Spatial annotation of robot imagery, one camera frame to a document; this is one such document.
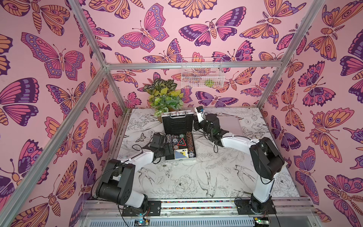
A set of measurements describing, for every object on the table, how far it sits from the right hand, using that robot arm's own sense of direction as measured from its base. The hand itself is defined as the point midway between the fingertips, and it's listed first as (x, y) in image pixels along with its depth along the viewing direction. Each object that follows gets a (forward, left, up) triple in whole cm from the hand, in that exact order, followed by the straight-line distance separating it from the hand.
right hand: (195, 114), depth 90 cm
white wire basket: (+25, -5, +14) cm, 29 cm away
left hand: (-15, +18, -17) cm, 29 cm away
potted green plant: (+9, +21, +6) cm, 24 cm away
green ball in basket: (+31, -11, +1) cm, 33 cm away
